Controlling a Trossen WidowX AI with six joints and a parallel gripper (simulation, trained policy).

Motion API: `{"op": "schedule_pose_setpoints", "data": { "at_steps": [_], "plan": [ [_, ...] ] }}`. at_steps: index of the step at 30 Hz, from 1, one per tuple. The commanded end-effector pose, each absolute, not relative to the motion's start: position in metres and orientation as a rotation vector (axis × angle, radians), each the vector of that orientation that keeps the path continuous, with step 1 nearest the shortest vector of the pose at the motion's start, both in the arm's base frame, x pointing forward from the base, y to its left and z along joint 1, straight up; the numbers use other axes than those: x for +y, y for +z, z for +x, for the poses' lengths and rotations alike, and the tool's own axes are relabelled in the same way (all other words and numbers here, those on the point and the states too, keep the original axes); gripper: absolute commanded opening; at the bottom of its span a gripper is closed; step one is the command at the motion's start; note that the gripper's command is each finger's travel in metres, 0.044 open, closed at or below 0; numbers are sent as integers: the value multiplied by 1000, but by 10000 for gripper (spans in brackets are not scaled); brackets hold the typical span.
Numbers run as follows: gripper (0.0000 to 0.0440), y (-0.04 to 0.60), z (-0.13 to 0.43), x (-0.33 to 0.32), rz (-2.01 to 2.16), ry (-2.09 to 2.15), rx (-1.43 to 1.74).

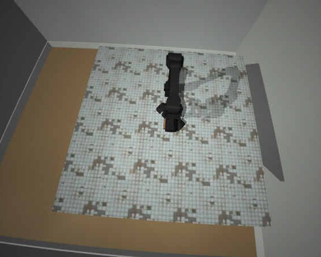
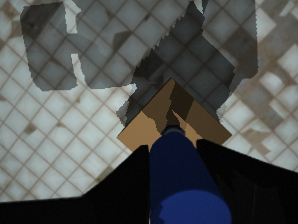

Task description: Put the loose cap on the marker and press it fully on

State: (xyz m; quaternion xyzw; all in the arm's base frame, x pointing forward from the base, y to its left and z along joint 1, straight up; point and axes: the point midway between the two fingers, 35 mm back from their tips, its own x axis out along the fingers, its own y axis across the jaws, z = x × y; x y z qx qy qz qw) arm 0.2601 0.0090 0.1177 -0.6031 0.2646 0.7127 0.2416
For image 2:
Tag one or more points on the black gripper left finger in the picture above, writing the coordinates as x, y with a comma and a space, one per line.
122, 197

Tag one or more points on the brown square block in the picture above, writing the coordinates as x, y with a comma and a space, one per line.
172, 106

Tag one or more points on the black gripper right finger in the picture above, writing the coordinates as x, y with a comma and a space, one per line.
256, 192

